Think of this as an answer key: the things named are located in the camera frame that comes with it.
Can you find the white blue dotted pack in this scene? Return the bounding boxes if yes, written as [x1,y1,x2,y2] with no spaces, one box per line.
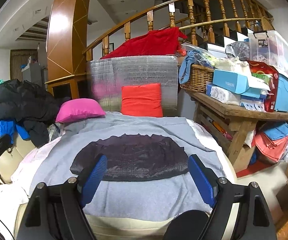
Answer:
[240,97,266,112]

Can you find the red gift box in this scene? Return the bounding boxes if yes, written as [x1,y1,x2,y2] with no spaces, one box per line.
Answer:
[246,60,279,112]

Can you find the stack of coral cloths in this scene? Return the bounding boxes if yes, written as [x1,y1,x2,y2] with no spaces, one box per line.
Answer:
[255,131,288,163]

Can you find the folded blue cloths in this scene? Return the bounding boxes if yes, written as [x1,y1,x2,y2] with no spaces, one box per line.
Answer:
[261,122,288,140]

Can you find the red velvet cloth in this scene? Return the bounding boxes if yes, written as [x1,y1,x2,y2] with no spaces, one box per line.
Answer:
[100,27,187,60]

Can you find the dark patterned plastic bag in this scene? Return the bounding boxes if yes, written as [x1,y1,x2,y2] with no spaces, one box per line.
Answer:
[225,41,251,60]

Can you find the silver foil insulation panel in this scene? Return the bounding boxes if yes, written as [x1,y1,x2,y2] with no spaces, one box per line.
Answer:
[86,54,179,117]

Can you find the white tissue pack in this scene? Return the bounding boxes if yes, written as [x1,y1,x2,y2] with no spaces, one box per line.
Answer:
[206,84,242,106]

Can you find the grey blanket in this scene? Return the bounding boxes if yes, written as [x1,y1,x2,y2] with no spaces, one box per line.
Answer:
[29,111,228,222]

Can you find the black puffer jacket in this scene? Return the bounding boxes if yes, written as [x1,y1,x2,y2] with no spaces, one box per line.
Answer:
[0,79,62,148]

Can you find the light blue shoe box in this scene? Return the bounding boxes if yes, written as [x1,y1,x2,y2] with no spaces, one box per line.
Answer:
[213,69,268,98]

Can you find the wicker basket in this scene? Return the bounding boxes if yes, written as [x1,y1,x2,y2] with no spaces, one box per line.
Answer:
[179,64,214,93]

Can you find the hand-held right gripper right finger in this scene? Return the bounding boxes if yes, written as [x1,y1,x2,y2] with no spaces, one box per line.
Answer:
[187,154,277,240]

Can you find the blue cloth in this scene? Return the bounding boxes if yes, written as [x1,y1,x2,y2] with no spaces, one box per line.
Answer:
[179,50,214,84]

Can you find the red pillow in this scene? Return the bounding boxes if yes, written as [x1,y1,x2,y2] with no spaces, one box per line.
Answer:
[121,83,164,118]

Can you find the magenta pillow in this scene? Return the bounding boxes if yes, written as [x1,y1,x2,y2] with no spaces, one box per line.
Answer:
[55,98,106,123]

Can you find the blue plastic bin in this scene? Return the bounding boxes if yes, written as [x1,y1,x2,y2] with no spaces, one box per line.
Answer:
[274,75,288,112]

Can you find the curved wooden column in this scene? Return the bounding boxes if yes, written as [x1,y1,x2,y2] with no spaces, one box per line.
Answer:
[45,0,93,99]

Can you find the wooden stair railing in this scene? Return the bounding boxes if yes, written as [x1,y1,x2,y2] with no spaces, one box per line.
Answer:
[83,0,276,62]

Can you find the dark purple quilted jacket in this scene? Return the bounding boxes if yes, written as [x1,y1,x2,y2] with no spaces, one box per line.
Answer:
[70,133,190,182]

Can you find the clear plastic storage box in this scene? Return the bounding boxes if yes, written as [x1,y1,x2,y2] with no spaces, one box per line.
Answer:
[248,31,288,80]

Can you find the grey cabinet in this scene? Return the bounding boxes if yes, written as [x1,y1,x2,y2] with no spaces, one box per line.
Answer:
[21,62,46,82]

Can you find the blue jacket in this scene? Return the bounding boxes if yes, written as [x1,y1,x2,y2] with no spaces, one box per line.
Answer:
[0,97,31,140]

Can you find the cream fabric bundle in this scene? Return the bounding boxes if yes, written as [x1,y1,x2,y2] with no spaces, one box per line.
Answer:
[214,57,252,75]

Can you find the red floor mat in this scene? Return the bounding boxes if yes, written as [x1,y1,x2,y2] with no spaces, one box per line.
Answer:
[236,166,262,178]

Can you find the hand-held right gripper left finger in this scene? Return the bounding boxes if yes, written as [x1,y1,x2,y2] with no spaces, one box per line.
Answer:
[16,154,109,240]

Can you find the wooden table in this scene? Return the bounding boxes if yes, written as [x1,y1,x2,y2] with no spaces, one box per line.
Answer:
[181,87,288,172]

